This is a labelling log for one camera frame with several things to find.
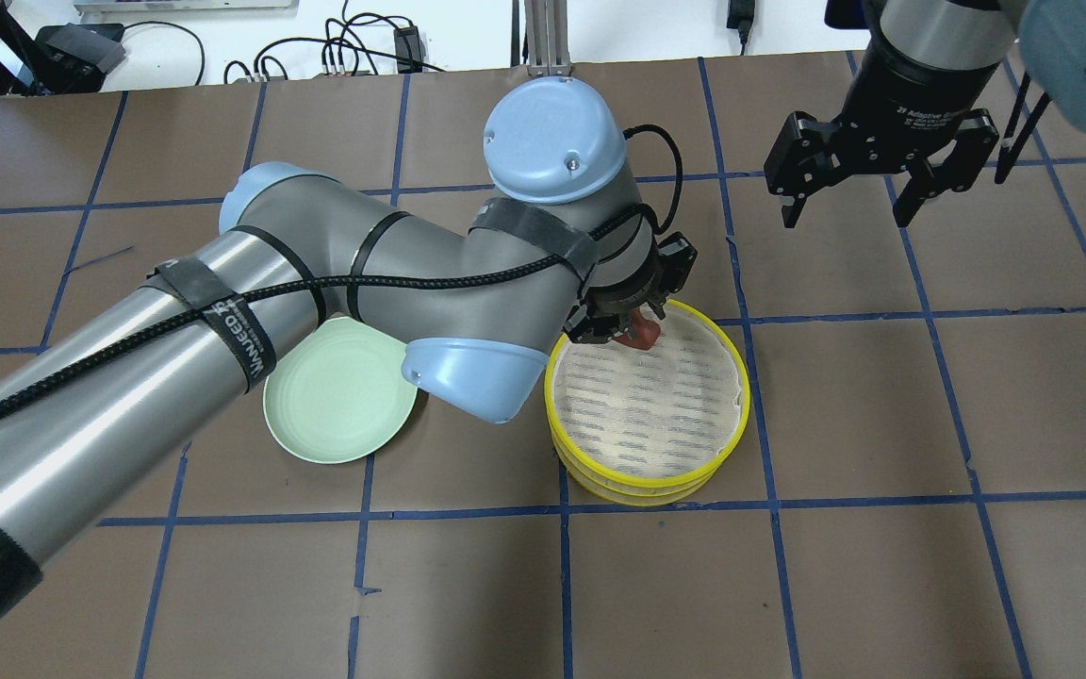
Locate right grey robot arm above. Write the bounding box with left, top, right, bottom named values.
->
left=763, top=1, right=1086, bottom=228

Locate black power adapter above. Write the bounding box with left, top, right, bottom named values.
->
left=393, top=26, right=426, bottom=73

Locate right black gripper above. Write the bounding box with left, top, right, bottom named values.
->
left=763, top=38, right=998, bottom=229

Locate aluminium frame post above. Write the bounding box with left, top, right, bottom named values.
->
left=525, top=0, right=572, bottom=77

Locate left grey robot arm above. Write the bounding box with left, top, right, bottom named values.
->
left=0, top=76, right=697, bottom=620

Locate light green plate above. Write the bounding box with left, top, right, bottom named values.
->
left=262, top=317, right=418, bottom=465

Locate reddish brown bun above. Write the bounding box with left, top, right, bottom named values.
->
left=619, top=314, right=661, bottom=351

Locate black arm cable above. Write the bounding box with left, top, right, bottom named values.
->
left=0, top=124, right=685, bottom=449

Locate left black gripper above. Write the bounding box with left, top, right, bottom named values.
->
left=561, top=232, right=698, bottom=344

